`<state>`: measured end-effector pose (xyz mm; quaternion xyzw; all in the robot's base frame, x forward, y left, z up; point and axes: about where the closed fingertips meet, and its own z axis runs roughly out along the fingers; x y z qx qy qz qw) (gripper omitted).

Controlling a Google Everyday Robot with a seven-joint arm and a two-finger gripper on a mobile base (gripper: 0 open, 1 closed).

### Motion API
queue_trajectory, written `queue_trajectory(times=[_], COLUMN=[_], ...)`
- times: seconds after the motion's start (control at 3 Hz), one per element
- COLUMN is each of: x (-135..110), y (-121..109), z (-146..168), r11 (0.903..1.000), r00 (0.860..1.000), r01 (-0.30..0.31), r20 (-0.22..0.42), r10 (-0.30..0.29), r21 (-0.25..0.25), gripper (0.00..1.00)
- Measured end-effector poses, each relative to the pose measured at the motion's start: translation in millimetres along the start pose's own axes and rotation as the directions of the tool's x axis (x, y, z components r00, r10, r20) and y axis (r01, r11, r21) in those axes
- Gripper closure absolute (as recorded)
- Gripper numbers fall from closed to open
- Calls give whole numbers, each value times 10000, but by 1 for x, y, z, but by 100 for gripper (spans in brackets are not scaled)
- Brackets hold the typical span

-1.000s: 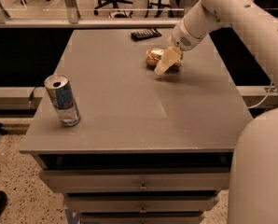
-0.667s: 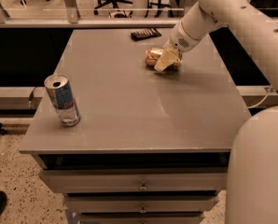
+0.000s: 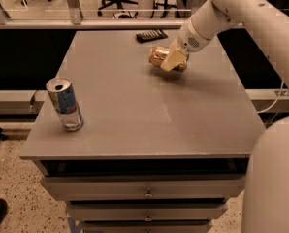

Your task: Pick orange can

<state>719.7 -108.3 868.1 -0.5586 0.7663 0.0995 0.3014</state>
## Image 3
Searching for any metal railing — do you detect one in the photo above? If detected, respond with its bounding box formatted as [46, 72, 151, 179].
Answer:
[0, 0, 289, 30]

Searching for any blue silver energy drink can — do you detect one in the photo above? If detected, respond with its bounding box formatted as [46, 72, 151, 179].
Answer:
[46, 78, 83, 131]

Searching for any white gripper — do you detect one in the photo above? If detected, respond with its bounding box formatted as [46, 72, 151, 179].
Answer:
[160, 18, 211, 71]

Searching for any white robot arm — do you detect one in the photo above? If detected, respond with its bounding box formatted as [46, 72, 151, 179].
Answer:
[162, 0, 289, 233]

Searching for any black remote control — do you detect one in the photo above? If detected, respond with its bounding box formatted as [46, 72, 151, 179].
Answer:
[136, 30, 168, 43]

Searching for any bottom grey drawer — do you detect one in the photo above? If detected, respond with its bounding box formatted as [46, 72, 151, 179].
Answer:
[82, 221, 212, 233]

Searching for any grey drawer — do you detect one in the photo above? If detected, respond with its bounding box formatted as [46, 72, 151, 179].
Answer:
[41, 177, 244, 201]
[82, 221, 212, 233]
[67, 201, 228, 222]

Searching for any top grey drawer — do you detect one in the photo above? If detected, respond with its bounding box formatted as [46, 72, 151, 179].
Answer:
[41, 177, 244, 201]

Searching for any black cable on left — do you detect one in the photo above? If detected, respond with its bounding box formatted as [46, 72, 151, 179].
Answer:
[29, 89, 41, 115]

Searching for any middle grey drawer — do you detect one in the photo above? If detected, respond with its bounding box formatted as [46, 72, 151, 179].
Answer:
[67, 201, 228, 222]

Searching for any grey drawer cabinet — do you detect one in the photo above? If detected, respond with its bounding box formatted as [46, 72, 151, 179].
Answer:
[19, 28, 269, 233]

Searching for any white cable on right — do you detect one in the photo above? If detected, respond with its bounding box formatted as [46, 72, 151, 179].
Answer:
[256, 80, 285, 115]

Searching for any orange soda can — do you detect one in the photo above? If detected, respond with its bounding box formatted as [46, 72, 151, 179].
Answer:
[149, 46, 188, 72]

